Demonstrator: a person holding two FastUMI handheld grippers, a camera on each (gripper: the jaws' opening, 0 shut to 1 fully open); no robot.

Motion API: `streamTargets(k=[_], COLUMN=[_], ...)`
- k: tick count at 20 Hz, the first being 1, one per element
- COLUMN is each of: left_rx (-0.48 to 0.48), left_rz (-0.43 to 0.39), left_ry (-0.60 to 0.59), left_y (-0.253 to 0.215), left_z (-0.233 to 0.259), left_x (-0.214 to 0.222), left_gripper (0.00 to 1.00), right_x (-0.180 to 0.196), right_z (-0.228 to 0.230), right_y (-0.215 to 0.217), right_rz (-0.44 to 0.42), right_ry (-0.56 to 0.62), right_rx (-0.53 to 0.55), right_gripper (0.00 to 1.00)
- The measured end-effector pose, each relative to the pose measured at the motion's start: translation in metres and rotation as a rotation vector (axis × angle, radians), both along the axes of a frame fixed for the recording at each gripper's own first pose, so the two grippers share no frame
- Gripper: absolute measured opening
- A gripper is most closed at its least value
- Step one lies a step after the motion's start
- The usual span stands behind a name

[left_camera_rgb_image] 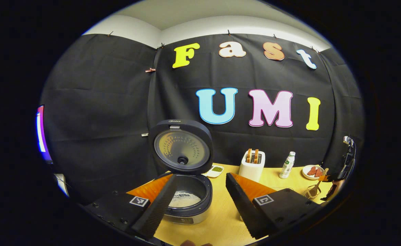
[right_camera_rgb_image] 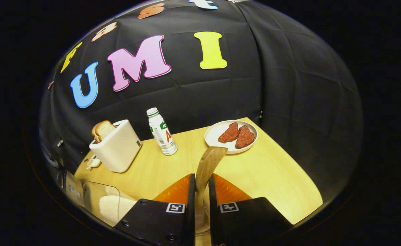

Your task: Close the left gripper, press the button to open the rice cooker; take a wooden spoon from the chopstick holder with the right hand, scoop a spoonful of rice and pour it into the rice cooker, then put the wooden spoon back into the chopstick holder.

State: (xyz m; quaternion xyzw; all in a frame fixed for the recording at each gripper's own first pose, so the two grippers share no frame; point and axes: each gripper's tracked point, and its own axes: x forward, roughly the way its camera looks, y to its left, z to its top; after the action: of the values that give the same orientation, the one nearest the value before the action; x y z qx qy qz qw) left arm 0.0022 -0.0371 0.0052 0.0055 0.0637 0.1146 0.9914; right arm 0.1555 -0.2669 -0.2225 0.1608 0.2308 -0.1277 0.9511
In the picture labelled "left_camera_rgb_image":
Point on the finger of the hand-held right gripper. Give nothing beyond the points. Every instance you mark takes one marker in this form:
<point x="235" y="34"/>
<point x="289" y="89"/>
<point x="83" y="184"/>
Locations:
<point x="332" y="191"/>
<point x="325" y="178"/>

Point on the white panel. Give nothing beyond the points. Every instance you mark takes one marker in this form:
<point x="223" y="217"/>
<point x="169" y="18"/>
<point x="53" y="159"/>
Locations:
<point x="62" y="184"/>

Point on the black backdrop cloth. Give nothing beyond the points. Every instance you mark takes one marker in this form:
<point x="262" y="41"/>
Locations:
<point x="101" y="102"/>

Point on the small white plate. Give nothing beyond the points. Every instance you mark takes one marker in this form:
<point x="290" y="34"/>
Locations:
<point x="306" y="175"/>

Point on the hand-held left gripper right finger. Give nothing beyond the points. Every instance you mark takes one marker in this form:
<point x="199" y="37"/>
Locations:
<point x="243" y="208"/>

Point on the white bottle with green label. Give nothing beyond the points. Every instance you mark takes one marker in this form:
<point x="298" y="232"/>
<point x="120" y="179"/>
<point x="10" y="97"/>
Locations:
<point x="286" y="169"/>

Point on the white divided dish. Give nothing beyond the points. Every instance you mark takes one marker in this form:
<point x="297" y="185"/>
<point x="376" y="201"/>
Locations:
<point x="217" y="169"/>

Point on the toast slice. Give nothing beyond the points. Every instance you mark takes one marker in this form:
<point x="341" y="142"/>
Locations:
<point x="256" y="156"/>
<point x="249" y="155"/>

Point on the black rice cooker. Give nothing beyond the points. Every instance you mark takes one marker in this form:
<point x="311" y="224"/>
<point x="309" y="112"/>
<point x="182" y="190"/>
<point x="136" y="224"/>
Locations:
<point x="181" y="147"/>

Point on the red meat slice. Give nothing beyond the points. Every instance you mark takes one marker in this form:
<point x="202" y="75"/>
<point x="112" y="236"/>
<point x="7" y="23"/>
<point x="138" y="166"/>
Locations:
<point x="312" y="171"/>
<point x="319" y="172"/>

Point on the pink clip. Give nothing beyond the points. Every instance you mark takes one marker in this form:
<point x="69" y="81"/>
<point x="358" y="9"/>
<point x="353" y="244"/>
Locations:
<point x="150" y="70"/>

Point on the white toaster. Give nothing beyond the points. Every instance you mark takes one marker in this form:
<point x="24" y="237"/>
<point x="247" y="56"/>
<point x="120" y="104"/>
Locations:
<point x="250" y="172"/>

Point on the wooden spoon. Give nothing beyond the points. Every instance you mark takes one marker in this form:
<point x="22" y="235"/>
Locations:
<point x="320" y="182"/>

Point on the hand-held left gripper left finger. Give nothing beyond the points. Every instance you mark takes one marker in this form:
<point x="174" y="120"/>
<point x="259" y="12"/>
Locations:
<point x="157" y="208"/>

